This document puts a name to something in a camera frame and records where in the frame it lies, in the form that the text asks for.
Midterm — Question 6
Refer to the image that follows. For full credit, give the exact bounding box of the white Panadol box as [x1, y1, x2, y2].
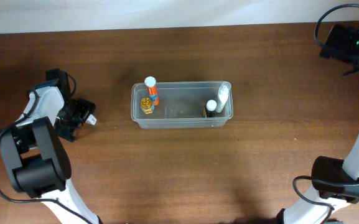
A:
[85, 114, 97, 126]

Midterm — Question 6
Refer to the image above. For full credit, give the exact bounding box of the small gold-lidded jar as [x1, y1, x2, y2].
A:
[140, 97, 154, 114]

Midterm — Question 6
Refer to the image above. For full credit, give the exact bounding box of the orange effervescent tablet tube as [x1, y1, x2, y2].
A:
[144, 76, 159, 106]

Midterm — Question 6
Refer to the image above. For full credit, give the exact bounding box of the dark bottle white cap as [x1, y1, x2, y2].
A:
[203, 100, 217, 118]

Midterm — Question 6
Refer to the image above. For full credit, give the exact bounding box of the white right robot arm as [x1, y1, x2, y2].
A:
[273, 3, 359, 223]

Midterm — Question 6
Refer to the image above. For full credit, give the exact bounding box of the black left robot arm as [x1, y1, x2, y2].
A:
[0, 68, 101, 223]

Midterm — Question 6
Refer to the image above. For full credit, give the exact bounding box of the clear plastic container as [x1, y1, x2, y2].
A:
[131, 81, 234, 129]

